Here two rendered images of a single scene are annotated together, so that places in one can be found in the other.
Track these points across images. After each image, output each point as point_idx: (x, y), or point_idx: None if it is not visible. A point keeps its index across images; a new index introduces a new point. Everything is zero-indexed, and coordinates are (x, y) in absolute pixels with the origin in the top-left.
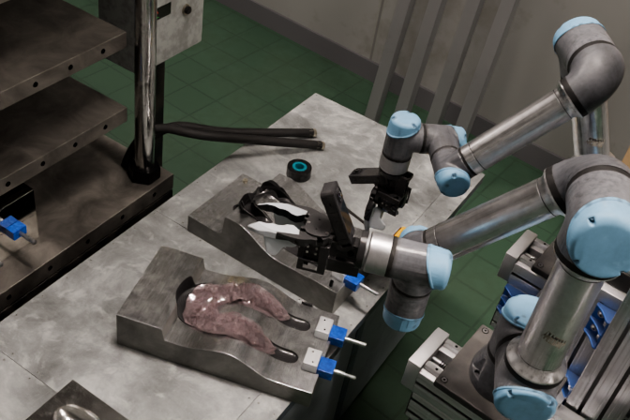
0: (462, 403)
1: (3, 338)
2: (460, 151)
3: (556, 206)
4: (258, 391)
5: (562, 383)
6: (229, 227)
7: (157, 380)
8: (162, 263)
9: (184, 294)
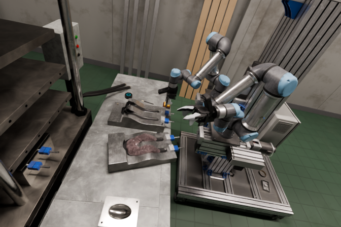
0: (222, 142)
1: (64, 194)
2: (196, 75)
3: (257, 81)
4: (160, 164)
5: None
6: (124, 119)
7: (130, 178)
8: (112, 139)
9: (123, 146)
